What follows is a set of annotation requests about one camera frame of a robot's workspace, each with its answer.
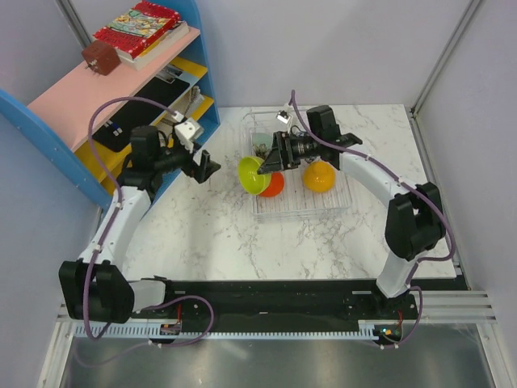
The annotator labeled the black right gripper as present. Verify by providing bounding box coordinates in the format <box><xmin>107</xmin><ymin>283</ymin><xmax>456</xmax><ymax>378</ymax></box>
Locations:
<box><xmin>258</xmin><ymin>131</ymin><xmax>322</xmax><ymax>175</ymax></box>

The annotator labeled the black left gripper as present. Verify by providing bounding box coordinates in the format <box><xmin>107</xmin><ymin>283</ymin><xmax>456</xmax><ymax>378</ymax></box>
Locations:
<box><xmin>153</xmin><ymin>136</ymin><xmax>221</xmax><ymax>183</ymax></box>

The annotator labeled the red-orange plastic bowl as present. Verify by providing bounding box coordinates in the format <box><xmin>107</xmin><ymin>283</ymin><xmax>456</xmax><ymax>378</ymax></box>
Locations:
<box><xmin>259</xmin><ymin>172</ymin><xmax>284</xmax><ymax>198</ymax></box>

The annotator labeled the green celadon ceramic bowl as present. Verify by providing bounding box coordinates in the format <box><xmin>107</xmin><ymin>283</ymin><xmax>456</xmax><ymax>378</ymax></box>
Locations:
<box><xmin>251</xmin><ymin>133</ymin><xmax>273</xmax><ymax>159</ymax></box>

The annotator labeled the lime green plastic bowl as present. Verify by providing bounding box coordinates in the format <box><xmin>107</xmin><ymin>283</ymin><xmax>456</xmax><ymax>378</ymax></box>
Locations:
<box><xmin>237</xmin><ymin>156</ymin><xmax>271</xmax><ymax>195</ymax></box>

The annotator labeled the yellow-orange plastic bowl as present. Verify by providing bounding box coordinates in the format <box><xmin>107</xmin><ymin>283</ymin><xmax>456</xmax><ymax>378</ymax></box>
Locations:
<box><xmin>303</xmin><ymin>161</ymin><xmax>336</xmax><ymax>193</ymax></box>

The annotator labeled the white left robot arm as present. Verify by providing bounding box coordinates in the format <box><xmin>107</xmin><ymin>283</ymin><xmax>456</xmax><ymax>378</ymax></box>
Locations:
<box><xmin>58</xmin><ymin>119</ymin><xmax>220</xmax><ymax>323</ymax></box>

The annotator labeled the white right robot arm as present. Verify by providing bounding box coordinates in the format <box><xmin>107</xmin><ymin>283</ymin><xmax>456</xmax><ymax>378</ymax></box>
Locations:
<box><xmin>258</xmin><ymin>105</ymin><xmax>447</xmax><ymax>318</ymax></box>

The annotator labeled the spiral notebook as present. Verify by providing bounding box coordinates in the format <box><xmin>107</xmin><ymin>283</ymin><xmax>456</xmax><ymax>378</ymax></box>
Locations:
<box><xmin>184</xmin><ymin>86</ymin><xmax>204</xmax><ymax>116</ymax></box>

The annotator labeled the black clipboard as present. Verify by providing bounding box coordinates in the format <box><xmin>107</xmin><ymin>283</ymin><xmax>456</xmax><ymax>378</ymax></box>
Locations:
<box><xmin>92</xmin><ymin>77</ymin><xmax>190</xmax><ymax>152</ymax></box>

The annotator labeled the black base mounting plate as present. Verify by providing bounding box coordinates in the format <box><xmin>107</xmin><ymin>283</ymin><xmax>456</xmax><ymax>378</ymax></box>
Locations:
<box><xmin>140</xmin><ymin>280</ymin><xmax>417</xmax><ymax>331</ymax></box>

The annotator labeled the white thick book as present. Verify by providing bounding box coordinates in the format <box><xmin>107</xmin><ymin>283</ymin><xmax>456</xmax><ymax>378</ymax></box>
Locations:
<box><xmin>117</xmin><ymin>21</ymin><xmax>189</xmax><ymax>70</ymax></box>

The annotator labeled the brown wooden cube box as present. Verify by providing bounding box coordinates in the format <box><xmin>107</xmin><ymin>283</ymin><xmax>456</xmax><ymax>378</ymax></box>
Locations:
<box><xmin>82</xmin><ymin>40</ymin><xmax>121</xmax><ymax>76</ymax></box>

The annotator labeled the red cover book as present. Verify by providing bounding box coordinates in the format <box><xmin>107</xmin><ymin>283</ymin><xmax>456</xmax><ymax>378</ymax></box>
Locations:
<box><xmin>93</xmin><ymin>1</ymin><xmax>181</xmax><ymax>60</ymax></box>

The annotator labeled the blue pink shelf unit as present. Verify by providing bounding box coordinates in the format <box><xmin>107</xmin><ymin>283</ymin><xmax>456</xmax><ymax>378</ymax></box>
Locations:
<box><xmin>0</xmin><ymin>0</ymin><xmax>222</xmax><ymax>211</ymax></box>

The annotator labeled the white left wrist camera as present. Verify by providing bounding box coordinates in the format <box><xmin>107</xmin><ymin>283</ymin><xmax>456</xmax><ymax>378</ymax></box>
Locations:
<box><xmin>174</xmin><ymin>117</ymin><xmax>204</xmax><ymax>154</ymax></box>

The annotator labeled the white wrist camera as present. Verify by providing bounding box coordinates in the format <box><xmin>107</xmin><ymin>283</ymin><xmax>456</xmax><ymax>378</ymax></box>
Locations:
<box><xmin>174</xmin><ymin>117</ymin><xmax>204</xmax><ymax>154</ymax></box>
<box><xmin>276</xmin><ymin>110</ymin><xmax>292</xmax><ymax>126</ymax></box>

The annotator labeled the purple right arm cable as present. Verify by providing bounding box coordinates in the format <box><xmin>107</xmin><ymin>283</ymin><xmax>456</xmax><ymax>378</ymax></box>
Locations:
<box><xmin>288</xmin><ymin>89</ymin><xmax>457</xmax><ymax>351</ymax></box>

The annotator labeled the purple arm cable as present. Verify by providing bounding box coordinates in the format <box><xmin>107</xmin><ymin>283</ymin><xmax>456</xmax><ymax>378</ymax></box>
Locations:
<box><xmin>72</xmin><ymin>95</ymin><xmax>215</xmax><ymax>367</ymax></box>
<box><xmin>288</xmin><ymin>89</ymin><xmax>457</xmax><ymax>351</ymax></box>

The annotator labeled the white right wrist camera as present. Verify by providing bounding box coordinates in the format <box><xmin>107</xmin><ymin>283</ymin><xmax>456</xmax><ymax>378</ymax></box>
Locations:
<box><xmin>276</xmin><ymin>110</ymin><xmax>292</xmax><ymax>126</ymax></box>

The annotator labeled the white wire dish rack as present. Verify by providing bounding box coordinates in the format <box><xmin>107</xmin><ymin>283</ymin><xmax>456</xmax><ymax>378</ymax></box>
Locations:
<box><xmin>241</xmin><ymin>110</ymin><xmax>352</xmax><ymax>222</ymax></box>

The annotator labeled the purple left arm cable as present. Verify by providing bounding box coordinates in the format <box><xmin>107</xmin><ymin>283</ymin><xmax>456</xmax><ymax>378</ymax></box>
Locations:
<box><xmin>72</xmin><ymin>95</ymin><xmax>215</xmax><ymax>367</ymax></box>

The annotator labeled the white slotted cable duct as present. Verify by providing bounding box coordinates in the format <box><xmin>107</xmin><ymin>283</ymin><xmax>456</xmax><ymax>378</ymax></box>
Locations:
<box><xmin>74</xmin><ymin>318</ymin><xmax>385</xmax><ymax>340</ymax></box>

